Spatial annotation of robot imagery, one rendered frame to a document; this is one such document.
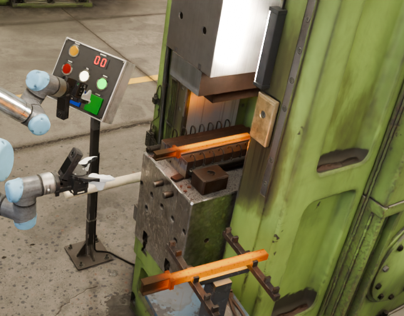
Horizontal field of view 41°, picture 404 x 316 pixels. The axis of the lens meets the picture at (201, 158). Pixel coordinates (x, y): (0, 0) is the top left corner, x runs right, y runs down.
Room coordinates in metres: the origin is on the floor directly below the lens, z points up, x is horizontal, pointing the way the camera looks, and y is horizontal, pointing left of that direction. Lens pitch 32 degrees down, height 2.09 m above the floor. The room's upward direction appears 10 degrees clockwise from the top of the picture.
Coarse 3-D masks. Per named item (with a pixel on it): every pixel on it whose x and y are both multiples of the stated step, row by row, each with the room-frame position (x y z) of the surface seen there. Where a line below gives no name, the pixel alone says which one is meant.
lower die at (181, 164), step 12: (204, 132) 2.02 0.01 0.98; (216, 132) 2.03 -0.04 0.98; (228, 132) 2.03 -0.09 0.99; (240, 132) 2.05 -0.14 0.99; (168, 144) 1.85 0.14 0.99; (180, 144) 1.87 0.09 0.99; (228, 144) 1.92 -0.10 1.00; (240, 144) 1.95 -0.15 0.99; (180, 156) 1.78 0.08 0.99; (192, 156) 1.79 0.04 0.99; (216, 156) 1.82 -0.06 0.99; (228, 156) 1.86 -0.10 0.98; (180, 168) 1.77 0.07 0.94
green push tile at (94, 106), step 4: (92, 96) 2.06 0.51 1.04; (96, 96) 2.06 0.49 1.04; (92, 100) 2.05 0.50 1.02; (96, 100) 2.04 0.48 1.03; (100, 100) 2.04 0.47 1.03; (88, 104) 2.04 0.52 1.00; (92, 104) 2.04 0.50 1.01; (96, 104) 2.03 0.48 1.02; (100, 104) 2.03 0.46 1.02; (84, 108) 2.04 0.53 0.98; (88, 108) 2.03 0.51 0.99; (92, 108) 2.03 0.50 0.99; (96, 108) 2.02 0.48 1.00; (92, 112) 2.02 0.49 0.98; (96, 112) 2.01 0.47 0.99
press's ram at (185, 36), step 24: (192, 0) 1.83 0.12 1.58; (216, 0) 1.73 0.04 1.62; (240, 0) 1.74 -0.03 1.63; (264, 0) 1.81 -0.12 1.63; (168, 24) 1.93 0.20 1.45; (192, 24) 1.81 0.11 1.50; (216, 24) 1.71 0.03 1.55; (240, 24) 1.75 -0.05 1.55; (264, 24) 1.81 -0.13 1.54; (192, 48) 1.80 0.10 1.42; (216, 48) 1.70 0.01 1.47; (240, 48) 1.77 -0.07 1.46; (216, 72) 1.71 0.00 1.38; (240, 72) 1.78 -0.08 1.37
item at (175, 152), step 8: (232, 136) 1.98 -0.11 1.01; (240, 136) 1.99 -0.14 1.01; (248, 136) 2.00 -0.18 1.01; (192, 144) 1.85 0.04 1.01; (200, 144) 1.86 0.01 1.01; (208, 144) 1.87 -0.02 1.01; (216, 144) 1.90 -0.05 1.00; (160, 152) 1.74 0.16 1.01; (168, 152) 1.76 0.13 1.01; (176, 152) 1.78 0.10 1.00; (160, 160) 1.74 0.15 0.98
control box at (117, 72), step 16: (64, 48) 2.24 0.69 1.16; (80, 48) 2.21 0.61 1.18; (64, 64) 2.19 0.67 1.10; (80, 64) 2.17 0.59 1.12; (112, 64) 2.12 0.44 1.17; (128, 64) 2.13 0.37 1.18; (80, 80) 2.12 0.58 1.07; (96, 80) 2.10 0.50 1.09; (112, 80) 2.08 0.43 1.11; (128, 80) 2.14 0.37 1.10; (48, 96) 2.13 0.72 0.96; (112, 96) 2.04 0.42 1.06; (112, 112) 2.05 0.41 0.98
